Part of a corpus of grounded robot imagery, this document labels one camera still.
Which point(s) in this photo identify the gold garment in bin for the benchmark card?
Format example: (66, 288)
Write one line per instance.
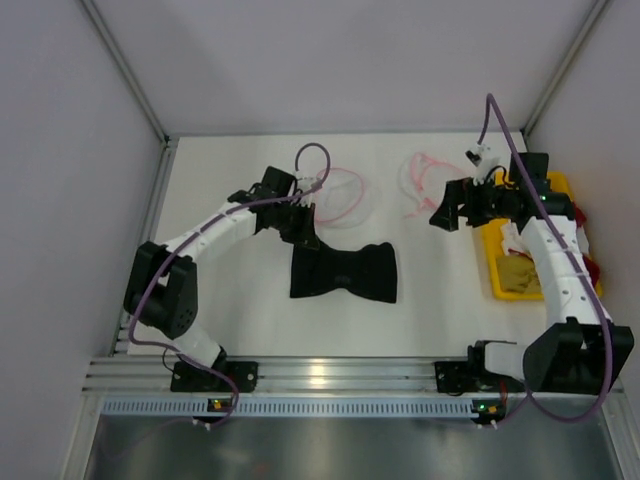
(517, 275)

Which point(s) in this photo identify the white garment in bin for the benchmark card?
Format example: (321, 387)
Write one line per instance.
(511, 242)

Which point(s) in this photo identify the red garment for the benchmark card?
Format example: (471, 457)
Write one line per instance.
(584, 246)

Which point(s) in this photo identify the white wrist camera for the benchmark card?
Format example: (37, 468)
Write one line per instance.
(482, 157)
(307, 183)

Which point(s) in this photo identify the black bra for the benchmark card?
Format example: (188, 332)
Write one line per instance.
(370, 272)

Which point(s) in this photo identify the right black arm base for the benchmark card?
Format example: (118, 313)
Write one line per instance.
(456, 378)

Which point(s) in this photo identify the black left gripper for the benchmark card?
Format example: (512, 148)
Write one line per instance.
(298, 223)

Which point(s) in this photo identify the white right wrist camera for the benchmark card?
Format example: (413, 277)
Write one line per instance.
(482, 157)

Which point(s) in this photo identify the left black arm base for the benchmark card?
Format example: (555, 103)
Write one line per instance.
(189, 379)

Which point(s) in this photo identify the perforated cable duct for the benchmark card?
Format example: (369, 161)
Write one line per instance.
(296, 407)

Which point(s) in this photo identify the aluminium front rail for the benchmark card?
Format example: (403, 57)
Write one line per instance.
(287, 376)

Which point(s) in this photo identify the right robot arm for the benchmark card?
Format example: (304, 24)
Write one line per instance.
(581, 351)

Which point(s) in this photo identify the white pink-trimmed laundry bag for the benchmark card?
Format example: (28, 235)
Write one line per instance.
(343, 201)
(422, 179)

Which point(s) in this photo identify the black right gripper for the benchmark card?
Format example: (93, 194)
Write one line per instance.
(465, 201)

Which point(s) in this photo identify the yellow plastic bin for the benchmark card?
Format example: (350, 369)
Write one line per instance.
(556, 266)

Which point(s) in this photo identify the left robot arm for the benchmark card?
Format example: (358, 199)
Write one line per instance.
(162, 292)

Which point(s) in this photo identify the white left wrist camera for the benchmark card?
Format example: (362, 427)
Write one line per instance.
(307, 183)

